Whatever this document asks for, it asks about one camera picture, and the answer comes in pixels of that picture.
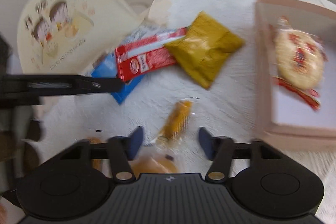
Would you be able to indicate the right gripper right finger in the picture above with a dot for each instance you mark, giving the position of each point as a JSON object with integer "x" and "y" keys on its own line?
{"x": 218, "y": 150}

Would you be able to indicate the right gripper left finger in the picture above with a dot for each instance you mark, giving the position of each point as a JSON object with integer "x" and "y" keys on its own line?
{"x": 122, "y": 150}

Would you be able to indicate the round bun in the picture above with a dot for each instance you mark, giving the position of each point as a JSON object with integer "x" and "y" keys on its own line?
{"x": 154, "y": 163}

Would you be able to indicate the round rice cracker packet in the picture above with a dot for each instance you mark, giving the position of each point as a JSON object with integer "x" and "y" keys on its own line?
{"x": 300, "y": 62}

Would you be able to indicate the orange candy stick packet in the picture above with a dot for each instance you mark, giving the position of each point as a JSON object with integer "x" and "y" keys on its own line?
{"x": 171, "y": 134}

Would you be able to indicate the cream illustrated snack bag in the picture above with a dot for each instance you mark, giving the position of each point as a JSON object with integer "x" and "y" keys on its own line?
{"x": 66, "y": 36}

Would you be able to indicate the red wafer packet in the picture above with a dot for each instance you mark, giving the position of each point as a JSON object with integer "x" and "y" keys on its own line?
{"x": 146, "y": 55}

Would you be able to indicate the yellow snack packet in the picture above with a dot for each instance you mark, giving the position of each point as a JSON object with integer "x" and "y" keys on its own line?
{"x": 205, "y": 49}

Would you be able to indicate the pink cardboard box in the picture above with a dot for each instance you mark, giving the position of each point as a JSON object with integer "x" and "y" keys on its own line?
{"x": 283, "y": 119}

